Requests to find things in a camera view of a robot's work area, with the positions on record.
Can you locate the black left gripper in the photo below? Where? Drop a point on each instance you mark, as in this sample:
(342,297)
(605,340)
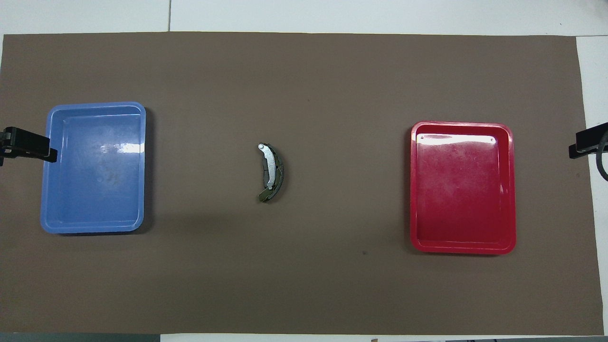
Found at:
(2,145)

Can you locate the blue plastic tray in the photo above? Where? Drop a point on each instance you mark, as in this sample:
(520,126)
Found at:
(95,190)

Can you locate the red plastic tray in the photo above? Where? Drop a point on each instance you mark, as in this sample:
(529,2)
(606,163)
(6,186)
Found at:
(463,190)

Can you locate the brown table mat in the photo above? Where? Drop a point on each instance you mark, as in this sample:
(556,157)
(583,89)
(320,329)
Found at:
(304,95)

